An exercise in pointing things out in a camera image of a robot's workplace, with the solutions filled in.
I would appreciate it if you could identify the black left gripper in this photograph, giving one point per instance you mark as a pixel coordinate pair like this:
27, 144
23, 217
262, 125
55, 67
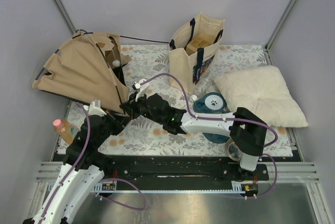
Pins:
120, 121

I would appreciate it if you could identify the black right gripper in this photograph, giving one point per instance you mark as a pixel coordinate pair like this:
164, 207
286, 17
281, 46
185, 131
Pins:
131, 105

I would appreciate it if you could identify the beige fabric pet tent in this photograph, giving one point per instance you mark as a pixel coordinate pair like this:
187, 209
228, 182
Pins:
77, 70

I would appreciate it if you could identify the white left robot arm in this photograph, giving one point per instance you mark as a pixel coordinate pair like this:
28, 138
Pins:
83, 167

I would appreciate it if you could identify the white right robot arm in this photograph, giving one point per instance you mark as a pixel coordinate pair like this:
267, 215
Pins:
247, 131

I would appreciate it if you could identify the teal double pet bowl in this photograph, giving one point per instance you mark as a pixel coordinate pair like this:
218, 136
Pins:
211, 103

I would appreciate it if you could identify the steel pet bowl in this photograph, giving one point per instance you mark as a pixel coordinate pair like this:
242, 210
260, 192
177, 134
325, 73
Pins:
232, 150

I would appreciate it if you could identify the floral patterned mat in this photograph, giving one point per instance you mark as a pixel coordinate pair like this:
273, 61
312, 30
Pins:
144, 137

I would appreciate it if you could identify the pink cap juice bottle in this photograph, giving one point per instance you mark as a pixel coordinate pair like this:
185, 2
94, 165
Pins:
66, 130

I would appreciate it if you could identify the white pompom toy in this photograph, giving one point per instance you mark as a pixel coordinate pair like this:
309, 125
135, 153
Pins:
116, 63

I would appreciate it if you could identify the cream canvas tote bag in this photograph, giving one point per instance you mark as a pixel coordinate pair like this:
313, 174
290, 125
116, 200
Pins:
188, 69

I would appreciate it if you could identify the brown cardboard box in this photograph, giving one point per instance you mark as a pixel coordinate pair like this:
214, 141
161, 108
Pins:
201, 41

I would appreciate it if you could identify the cream fluffy pillow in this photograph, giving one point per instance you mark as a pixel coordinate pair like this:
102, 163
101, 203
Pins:
264, 92

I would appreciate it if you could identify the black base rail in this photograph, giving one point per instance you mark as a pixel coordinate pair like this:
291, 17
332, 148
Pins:
140, 169

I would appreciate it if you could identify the white slotted cable duct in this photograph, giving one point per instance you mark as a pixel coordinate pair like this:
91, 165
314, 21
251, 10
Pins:
202, 185

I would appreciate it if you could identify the aluminium frame rail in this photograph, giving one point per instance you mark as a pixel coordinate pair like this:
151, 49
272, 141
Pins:
287, 172

